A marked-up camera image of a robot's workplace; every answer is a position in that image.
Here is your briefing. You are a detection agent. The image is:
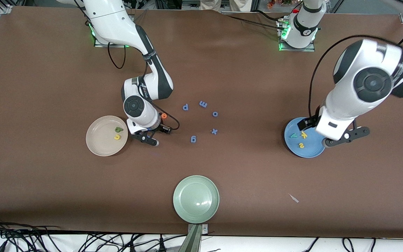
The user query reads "blue plate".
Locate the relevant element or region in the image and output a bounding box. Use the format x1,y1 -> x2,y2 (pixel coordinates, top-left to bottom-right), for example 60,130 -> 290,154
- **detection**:
284,117 -> 327,158

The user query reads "beige brown plate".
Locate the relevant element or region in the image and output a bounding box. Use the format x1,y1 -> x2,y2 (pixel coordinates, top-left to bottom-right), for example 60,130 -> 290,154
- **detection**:
86,115 -> 129,156

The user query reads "brown table cover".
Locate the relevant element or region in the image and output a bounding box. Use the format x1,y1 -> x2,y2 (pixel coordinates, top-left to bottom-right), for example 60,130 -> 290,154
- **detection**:
0,6 -> 403,239

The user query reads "green plate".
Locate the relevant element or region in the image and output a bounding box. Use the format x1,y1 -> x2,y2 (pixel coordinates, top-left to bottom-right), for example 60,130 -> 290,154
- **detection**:
173,175 -> 220,224

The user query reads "grey equipment box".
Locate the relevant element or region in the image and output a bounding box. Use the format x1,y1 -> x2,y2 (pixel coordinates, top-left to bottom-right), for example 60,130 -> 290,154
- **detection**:
182,0 -> 202,11

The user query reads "person in beige trousers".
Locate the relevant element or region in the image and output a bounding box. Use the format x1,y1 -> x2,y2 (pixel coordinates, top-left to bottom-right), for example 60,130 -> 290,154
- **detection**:
200,0 -> 253,12

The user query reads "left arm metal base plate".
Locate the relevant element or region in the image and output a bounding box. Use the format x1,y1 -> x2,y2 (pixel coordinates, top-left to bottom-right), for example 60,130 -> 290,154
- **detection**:
278,16 -> 316,52

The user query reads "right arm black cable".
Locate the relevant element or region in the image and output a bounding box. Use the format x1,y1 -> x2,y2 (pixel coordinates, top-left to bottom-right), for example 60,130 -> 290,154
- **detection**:
108,42 -> 180,131

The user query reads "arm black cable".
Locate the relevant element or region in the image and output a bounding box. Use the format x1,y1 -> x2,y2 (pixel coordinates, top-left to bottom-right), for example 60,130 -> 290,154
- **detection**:
108,42 -> 180,131
307,10 -> 403,118

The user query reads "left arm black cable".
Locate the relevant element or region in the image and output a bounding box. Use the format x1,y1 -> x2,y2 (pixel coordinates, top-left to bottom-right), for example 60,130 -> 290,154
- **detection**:
307,10 -> 403,118

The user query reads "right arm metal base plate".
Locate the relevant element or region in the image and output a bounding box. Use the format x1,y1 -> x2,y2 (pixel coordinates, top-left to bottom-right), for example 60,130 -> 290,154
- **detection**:
94,15 -> 134,48

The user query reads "black base cable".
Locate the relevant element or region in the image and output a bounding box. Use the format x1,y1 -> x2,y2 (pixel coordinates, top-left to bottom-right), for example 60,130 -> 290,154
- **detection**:
221,13 -> 286,30
254,9 -> 284,22

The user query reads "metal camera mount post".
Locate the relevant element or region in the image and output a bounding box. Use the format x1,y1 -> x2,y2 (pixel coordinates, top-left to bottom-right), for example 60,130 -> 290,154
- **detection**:
179,223 -> 209,252

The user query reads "black floor cable bundle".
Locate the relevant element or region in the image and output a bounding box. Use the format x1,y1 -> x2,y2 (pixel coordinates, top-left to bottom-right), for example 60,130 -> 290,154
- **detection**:
0,215 -> 64,252

